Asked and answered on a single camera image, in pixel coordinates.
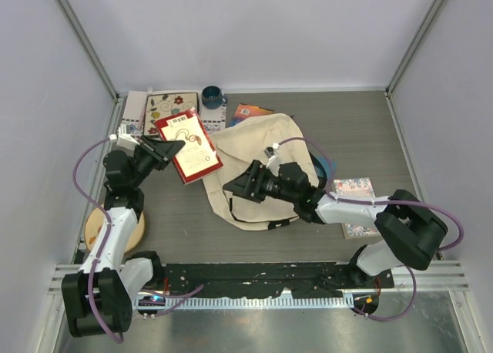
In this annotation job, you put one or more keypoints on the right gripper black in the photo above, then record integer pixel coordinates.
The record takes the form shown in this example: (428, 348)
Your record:
(246, 186)

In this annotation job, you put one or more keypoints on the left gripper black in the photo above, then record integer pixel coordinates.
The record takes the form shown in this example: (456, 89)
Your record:
(160, 151)

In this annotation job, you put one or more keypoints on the red white paperback book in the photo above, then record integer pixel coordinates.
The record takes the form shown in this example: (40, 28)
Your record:
(198, 156)

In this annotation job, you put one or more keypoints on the cream canvas backpack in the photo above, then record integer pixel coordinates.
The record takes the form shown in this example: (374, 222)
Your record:
(237, 147)

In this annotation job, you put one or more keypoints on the blue sunset paperback book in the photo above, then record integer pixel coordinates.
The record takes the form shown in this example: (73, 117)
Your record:
(244, 111)

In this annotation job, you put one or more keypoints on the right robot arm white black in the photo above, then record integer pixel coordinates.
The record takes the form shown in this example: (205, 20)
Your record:
(411, 233)

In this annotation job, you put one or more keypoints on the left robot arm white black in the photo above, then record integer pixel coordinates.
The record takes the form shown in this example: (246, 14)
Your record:
(98, 297)

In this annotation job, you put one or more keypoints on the floral square ceramic plate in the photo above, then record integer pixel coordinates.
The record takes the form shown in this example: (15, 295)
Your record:
(164, 104)

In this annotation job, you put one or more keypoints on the white patterned placemat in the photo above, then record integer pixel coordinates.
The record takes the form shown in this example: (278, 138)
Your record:
(214, 120)

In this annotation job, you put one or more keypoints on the dark blue ceramic mug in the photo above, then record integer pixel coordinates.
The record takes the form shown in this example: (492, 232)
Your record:
(212, 97)

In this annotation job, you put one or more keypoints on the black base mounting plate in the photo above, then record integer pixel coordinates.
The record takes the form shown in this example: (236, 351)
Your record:
(263, 280)

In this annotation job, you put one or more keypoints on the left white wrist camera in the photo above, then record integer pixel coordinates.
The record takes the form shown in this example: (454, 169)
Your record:
(123, 138)

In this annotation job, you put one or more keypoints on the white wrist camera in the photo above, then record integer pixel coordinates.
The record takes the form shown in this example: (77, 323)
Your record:
(273, 159)
(123, 138)

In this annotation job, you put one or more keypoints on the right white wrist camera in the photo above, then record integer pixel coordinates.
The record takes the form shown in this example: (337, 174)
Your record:
(273, 159)

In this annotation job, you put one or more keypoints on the slotted grey cable duct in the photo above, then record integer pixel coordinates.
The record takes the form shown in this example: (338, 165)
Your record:
(284, 301)

